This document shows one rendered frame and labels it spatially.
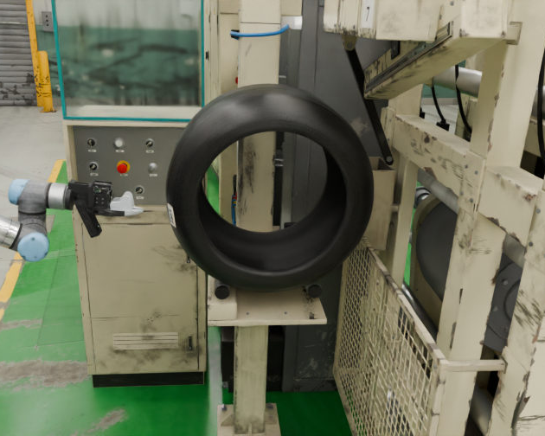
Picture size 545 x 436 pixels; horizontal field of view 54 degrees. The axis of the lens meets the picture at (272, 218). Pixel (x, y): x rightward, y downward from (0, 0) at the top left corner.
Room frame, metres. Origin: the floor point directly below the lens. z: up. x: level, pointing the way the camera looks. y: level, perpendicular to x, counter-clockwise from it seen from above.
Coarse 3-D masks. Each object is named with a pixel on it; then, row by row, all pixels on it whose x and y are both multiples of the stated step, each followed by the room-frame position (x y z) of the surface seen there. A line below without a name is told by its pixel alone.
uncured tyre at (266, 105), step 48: (240, 96) 1.44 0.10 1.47; (288, 96) 1.43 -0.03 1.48; (192, 144) 1.38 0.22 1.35; (336, 144) 1.40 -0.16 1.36; (192, 192) 1.35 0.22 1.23; (336, 192) 1.68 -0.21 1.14; (192, 240) 1.36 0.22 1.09; (240, 240) 1.65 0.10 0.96; (288, 240) 1.67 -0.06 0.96; (336, 240) 1.39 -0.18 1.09; (240, 288) 1.41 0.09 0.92; (288, 288) 1.41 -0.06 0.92
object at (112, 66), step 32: (64, 0) 2.08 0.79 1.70; (96, 0) 2.09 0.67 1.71; (128, 0) 2.10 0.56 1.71; (160, 0) 2.12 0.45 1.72; (192, 0) 2.13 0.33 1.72; (64, 32) 2.08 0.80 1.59; (96, 32) 2.09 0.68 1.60; (128, 32) 2.10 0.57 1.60; (160, 32) 2.12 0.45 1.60; (192, 32) 2.13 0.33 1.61; (64, 64) 2.08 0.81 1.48; (96, 64) 2.09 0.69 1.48; (128, 64) 2.10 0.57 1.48; (160, 64) 2.12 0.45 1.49; (192, 64) 2.13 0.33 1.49; (64, 96) 2.08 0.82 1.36; (96, 96) 2.09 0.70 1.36; (128, 96) 2.10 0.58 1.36; (160, 96) 2.12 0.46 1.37; (192, 96) 2.13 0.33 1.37
